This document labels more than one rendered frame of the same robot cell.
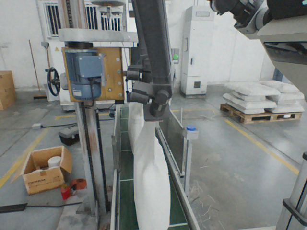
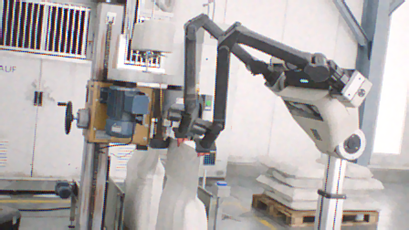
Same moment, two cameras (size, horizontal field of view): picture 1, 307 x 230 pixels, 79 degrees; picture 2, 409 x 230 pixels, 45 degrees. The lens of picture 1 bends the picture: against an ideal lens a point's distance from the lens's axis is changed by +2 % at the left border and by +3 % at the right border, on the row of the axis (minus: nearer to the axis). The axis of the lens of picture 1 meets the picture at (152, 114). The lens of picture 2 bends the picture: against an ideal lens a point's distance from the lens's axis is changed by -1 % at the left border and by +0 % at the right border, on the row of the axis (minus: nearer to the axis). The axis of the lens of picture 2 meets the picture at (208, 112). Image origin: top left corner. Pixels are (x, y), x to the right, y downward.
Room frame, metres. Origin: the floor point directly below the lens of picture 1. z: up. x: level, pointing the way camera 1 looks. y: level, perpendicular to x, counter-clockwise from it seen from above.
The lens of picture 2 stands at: (-1.53, 0.55, 1.42)
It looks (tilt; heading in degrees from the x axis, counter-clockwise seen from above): 4 degrees down; 345
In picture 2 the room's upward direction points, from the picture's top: 7 degrees clockwise
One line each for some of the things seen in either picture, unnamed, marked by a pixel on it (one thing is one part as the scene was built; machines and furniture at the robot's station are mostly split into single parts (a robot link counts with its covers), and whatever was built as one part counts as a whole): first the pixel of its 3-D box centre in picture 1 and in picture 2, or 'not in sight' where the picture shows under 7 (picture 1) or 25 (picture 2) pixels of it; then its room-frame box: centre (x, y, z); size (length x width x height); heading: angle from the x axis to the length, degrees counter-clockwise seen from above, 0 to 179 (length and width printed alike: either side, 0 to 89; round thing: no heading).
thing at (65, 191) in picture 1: (64, 188); not in sight; (1.34, 0.81, 0.12); 0.15 x 0.08 x 0.23; 9
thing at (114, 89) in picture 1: (97, 72); (117, 111); (1.21, 0.36, 1.18); 0.34 x 0.25 x 0.31; 99
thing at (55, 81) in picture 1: (53, 81); (68, 117); (1.15, 0.62, 1.13); 0.18 x 0.11 x 0.18; 9
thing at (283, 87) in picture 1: (277, 86); (341, 167); (3.64, -2.48, 0.56); 0.67 x 0.43 x 0.15; 9
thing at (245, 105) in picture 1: (253, 102); (306, 192); (3.31, -1.90, 0.32); 0.66 x 0.43 x 0.15; 101
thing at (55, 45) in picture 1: (113, 58); (52, 93); (4.32, 0.88, 1.05); 2.28 x 1.16 x 2.09; 99
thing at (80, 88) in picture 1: (84, 74); (121, 111); (0.96, 0.35, 1.21); 0.15 x 0.15 x 0.25
